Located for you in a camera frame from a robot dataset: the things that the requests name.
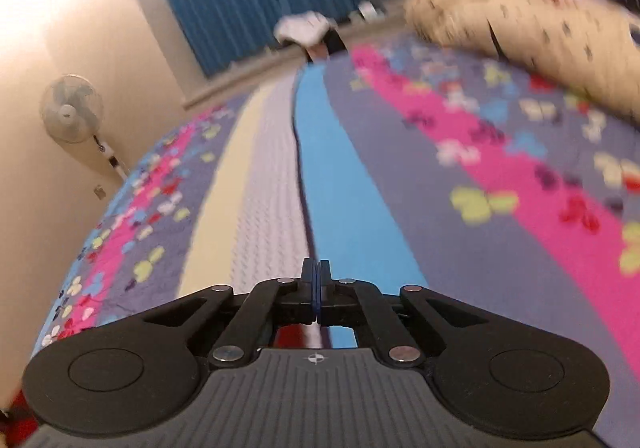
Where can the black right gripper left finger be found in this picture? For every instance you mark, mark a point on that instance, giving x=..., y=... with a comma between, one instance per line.
x=225, y=329

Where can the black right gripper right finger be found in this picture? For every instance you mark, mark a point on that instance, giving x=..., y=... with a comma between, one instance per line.
x=402, y=330

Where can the red knitted sweater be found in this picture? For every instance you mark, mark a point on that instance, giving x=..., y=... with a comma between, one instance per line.
x=18, y=423

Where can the colourful floral bed cover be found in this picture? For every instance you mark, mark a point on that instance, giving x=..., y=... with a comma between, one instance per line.
x=401, y=165

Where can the white standing fan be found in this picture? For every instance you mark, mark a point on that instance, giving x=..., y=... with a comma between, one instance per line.
x=72, y=110

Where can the white cloth on sill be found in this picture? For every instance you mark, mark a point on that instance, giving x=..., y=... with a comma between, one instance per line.
x=306, y=30

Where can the beige star-pattern duvet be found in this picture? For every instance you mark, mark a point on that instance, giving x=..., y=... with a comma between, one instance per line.
x=589, y=45

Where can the wall socket plate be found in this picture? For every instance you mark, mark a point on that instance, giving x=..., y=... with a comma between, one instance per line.
x=99, y=192

